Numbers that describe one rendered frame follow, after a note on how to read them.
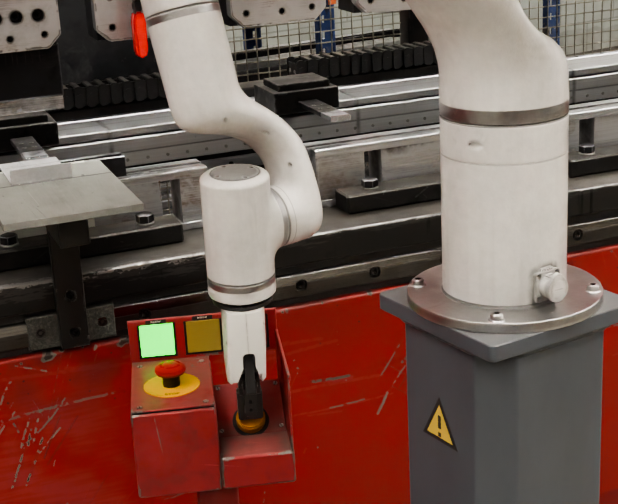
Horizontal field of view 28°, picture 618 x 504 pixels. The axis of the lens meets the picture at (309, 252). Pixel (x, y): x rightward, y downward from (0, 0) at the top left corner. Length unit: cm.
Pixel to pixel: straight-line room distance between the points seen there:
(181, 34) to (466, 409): 56
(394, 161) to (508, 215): 88
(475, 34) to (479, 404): 34
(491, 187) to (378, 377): 88
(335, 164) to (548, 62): 89
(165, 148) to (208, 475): 74
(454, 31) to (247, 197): 44
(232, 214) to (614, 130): 94
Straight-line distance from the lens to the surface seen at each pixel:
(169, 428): 157
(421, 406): 127
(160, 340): 169
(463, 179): 116
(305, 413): 197
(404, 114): 232
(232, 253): 149
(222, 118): 148
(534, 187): 116
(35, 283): 177
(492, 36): 111
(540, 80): 114
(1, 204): 170
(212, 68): 148
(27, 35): 180
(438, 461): 127
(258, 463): 160
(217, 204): 147
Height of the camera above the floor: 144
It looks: 19 degrees down
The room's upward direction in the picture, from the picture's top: 3 degrees counter-clockwise
